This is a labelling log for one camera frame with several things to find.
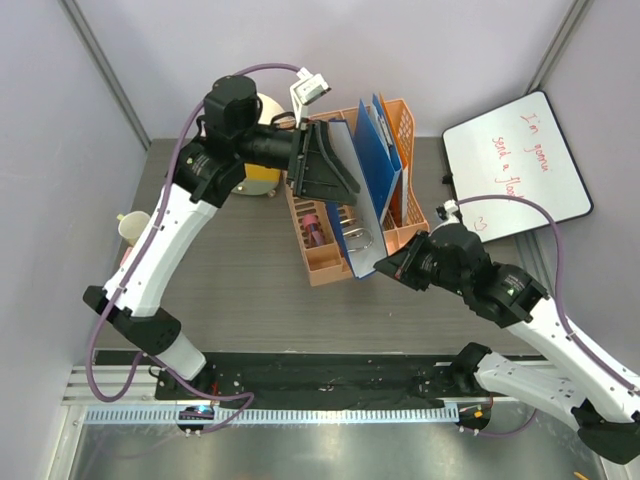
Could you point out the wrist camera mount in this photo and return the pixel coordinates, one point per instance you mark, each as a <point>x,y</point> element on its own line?
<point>305,91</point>
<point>448,213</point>

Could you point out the blue ring binder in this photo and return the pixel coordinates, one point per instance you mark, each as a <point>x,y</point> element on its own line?
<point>356,229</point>

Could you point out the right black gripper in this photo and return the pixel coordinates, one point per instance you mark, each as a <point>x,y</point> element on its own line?
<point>402,264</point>

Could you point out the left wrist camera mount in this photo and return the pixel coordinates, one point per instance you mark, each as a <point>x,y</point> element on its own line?
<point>305,91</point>

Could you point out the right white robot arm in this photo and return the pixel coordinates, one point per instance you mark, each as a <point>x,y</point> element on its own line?
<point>596,396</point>

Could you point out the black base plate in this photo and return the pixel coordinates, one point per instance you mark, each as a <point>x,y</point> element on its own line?
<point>328,382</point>

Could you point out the orange folder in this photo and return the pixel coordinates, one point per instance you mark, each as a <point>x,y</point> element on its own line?
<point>397,204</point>

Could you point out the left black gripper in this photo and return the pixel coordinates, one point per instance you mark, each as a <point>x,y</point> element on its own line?
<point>317,173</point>

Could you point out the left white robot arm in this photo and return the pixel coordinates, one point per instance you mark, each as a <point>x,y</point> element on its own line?
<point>202,173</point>

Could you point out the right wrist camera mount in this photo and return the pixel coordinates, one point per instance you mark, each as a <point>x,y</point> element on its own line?
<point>448,213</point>

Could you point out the white dry-erase board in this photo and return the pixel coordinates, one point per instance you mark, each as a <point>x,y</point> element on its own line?
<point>517,150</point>

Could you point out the pink sticky note pad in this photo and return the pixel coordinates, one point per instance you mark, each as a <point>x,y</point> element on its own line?
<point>125,255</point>

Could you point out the white arched drawer cabinet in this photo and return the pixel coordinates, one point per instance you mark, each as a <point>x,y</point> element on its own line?
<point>261,174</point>

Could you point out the orange desk file organizer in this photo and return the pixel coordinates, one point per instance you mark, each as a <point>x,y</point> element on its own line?
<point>326,264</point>

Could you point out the light blue thin folder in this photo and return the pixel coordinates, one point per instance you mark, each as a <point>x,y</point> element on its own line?
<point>371,146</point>

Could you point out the perforated cable tray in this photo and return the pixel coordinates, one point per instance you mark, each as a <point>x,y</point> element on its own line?
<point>198,414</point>

